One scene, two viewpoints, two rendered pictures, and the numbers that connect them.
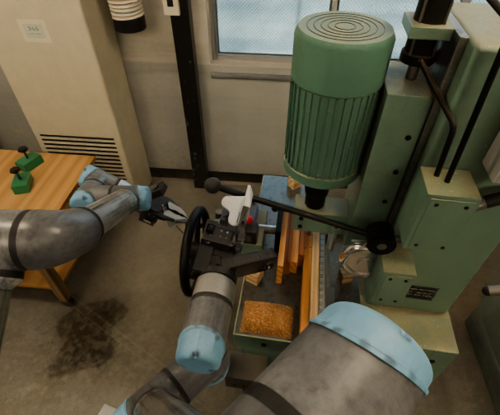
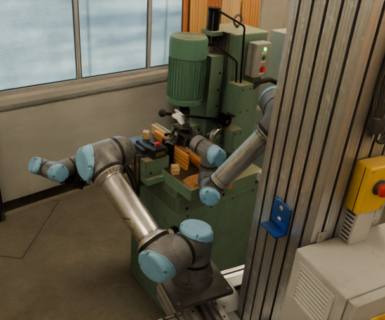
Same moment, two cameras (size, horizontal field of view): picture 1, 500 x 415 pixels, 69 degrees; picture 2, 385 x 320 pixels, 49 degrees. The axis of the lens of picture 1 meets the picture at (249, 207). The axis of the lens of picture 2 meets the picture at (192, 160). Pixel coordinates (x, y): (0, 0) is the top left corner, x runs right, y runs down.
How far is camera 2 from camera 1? 142 cm
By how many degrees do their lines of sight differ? 41
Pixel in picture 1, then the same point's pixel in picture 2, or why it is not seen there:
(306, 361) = (272, 93)
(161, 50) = not seen: outside the picture
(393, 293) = (236, 143)
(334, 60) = (198, 46)
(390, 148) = (215, 79)
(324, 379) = not seen: hidden behind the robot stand
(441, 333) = (253, 167)
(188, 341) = (214, 149)
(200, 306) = (205, 142)
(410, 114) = (219, 63)
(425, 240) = (242, 108)
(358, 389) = not seen: hidden behind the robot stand
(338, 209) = (193, 123)
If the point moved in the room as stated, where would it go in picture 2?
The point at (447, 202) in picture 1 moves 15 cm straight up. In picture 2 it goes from (245, 87) to (250, 56)
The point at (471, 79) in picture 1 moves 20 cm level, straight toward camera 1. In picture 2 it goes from (236, 44) to (251, 56)
